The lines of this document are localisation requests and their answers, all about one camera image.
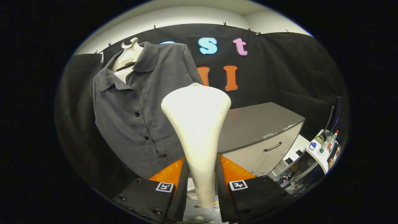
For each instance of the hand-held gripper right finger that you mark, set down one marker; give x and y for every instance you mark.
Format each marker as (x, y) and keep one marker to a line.
(221, 193)

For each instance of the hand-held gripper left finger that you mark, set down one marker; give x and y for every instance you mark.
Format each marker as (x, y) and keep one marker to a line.
(182, 193)

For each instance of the white garment steamer head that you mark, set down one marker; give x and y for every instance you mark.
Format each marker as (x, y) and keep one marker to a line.
(197, 124)

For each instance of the dark grey button shirt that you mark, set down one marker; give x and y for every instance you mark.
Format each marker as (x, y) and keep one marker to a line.
(129, 102)

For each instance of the cream garment hanger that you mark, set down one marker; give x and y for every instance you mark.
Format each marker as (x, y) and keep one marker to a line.
(129, 56)

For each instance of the grey top cabinet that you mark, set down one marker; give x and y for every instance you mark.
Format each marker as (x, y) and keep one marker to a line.
(255, 121)

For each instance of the white low drawer unit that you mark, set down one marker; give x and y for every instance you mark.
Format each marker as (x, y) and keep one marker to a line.
(298, 146)

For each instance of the small blue object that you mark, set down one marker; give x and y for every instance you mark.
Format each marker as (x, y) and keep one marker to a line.
(312, 146)

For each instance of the white side desk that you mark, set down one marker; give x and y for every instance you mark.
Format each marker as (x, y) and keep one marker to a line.
(320, 157)

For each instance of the green tape roll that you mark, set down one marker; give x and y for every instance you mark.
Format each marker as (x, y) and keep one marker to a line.
(320, 139)

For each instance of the green cap clear bottle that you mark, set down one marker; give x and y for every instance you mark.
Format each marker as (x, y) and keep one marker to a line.
(325, 144)

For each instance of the black keyboard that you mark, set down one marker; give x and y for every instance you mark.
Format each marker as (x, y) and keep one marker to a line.
(334, 152)

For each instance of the red cap clear bottle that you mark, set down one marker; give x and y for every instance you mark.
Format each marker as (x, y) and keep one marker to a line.
(332, 140)

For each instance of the white panel under shirt collar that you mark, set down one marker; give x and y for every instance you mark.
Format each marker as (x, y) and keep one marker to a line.
(123, 74)

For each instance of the dark computer monitor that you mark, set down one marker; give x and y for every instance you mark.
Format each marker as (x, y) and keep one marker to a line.
(335, 115)

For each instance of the row of black cloth clips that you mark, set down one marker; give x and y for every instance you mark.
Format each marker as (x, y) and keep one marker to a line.
(224, 24)

